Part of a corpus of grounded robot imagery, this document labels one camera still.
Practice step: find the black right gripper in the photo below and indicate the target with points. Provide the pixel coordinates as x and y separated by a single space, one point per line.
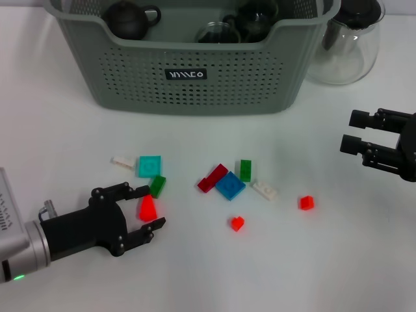
409 149

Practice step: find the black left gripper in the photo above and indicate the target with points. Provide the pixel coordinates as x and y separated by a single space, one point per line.
84 227

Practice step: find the orange-red slope brick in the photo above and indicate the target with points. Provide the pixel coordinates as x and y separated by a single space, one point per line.
148 209

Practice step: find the glass teacup black holder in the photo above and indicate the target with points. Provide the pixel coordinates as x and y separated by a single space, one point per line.
256 21
216 32

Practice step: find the grey-green perforated storage bin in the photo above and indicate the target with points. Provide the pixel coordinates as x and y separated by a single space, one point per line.
227 87

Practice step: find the green rectangular brick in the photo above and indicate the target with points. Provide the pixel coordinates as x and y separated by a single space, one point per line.
158 187
245 170

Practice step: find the teal square plate brick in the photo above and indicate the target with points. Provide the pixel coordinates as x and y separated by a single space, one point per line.
148 166

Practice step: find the white flat brick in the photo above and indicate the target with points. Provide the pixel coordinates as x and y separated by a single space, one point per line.
123 162
265 190

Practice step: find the glass carafe black lid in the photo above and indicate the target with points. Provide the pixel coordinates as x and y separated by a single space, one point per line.
351 55

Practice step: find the dark red long brick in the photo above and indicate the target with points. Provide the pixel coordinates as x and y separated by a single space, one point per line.
213 178

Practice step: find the small orange-red brick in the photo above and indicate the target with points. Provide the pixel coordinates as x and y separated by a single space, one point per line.
306 203
238 224

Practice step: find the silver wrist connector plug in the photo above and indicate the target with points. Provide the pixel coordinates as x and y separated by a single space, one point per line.
49 209

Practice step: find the blue square plate brick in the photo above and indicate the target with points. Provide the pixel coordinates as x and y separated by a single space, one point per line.
230 186

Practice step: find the black clay teapot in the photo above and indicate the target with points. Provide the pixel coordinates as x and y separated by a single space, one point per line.
125 21

